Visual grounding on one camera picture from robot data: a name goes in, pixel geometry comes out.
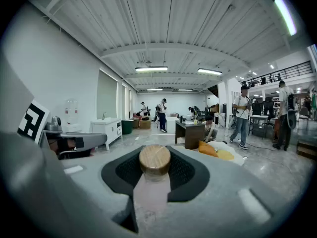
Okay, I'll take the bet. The white water dispenser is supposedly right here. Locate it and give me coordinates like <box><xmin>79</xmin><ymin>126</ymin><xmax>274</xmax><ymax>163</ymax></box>
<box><xmin>63</xmin><ymin>98</ymin><xmax>83</xmax><ymax>133</ymax></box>

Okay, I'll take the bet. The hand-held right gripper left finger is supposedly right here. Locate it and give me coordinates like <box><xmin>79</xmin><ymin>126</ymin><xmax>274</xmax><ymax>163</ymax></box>
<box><xmin>59</xmin><ymin>145</ymin><xmax>149</xmax><ymax>238</ymax></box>

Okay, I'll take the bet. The wide grey window blind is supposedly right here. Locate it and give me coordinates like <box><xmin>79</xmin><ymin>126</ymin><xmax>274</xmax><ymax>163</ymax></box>
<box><xmin>96</xmin><ymin>69</ymin><xmax>118</xmax><ymax>119</ymax></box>

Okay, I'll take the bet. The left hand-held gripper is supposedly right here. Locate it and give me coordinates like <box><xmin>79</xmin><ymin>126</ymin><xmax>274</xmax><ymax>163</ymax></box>
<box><xmin>17</xmin><ymin>100</ymin><xmax>108</xmax><ymax>160</ymax></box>

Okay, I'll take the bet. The black office chair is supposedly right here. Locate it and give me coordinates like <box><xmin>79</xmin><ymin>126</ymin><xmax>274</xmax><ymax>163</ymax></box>
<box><xmin>262</xmin><ymin>100</ymin><xmax>275</xmax><ymax>127</ymax></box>

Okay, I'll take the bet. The narrow grey window blind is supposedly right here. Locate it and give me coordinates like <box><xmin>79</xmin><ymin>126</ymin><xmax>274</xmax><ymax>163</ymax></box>
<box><xmin>121</xmin><ymin>83</ymin><xmax>127</xmax><ymax>120</ymax></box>

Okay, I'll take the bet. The white rectangular block table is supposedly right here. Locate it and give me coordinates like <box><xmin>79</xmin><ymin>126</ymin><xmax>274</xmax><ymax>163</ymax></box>
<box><xmin>165</xmin><ymin>116</ymin><xmax>179</xmax><ymax>135</ymax></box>

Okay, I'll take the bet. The silver dome gripper camera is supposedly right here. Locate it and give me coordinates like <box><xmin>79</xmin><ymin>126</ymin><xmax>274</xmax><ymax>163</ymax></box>
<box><xmin>45</xmin><ymin>115</ymin><xmax>62</xmax><ymax>132</ymax></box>

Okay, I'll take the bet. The orange cushion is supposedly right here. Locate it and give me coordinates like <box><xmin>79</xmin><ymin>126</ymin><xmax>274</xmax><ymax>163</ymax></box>
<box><xmin>198</xmin><ymin>140</ymin><xmax>219</xmax><ymax>158</ymax></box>

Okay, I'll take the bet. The black mezzanine railing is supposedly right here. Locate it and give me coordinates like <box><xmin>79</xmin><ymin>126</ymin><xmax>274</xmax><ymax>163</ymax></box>
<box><xmin>244</xmin><ymin>60</ymin><xmax>313</xmax><ymax>88</ymax></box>

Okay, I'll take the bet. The white egg-shaped floor cushion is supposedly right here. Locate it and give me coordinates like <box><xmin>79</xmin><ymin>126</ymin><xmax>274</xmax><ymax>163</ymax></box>
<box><xmin>207</xmin><ymin>140</ymin><xmax>246</xmax><ymax>165</ymax></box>

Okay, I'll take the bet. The dark green round armchair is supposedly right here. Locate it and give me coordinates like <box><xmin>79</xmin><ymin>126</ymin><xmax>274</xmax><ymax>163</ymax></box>
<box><xmin>121</xmin><ymin>119</ymin><xmax>134</xmax><ymax>135</ymax></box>

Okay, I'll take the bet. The bottle with wooden cap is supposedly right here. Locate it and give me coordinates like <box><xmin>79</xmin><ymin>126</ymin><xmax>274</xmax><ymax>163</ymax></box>
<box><xmin>133</xmin><ymin>144</ymin><xmax>172</xmax><ymax>214</ymax></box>

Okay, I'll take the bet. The dark brown desk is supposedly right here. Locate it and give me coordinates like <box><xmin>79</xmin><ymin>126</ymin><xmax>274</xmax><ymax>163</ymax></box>
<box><xmin>175</xmin><ymin>119</ymin><xmax>206</xmax><ymax>150</ymax></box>

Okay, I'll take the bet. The dark staircase underside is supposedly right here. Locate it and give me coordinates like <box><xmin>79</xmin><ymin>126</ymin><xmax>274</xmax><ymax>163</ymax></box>
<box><xmin>207</xmin><ymin>84</ymin><xmax>220</xmax><ymax>99</ymax></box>

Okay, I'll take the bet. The wooden step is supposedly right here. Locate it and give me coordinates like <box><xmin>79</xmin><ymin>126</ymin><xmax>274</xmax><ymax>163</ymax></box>
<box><xmin>296</xmin><ymin>140</ymin><xmax>317</xmax><ymax>161</ymax></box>

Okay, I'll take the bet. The person's left hand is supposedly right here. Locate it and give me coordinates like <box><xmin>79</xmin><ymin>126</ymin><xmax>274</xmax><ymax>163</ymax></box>
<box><xmin>49</xmin><ymin>137</ymin><xmax>77</xmax><ymax>155</ymax></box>

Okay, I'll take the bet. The black floor cable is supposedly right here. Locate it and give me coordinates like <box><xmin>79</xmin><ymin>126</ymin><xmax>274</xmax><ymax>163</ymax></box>
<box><xmin>222</xmin><ymin>134</ymin><xmax>277</xmax><ymax>151</ymax></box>

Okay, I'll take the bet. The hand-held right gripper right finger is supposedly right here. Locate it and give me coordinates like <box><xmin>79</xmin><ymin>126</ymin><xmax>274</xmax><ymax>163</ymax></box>
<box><xmin>148</xmin><ymin>145</ymin><xmax>298</xmax><ymax>238</ymax></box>

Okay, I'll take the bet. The white sink cabinet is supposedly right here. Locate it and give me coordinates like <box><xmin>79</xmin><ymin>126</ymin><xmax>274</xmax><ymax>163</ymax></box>
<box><xmin>91</xmin><ymin>117</ymin><xmax>123</xmax><ymax>151</ymax></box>

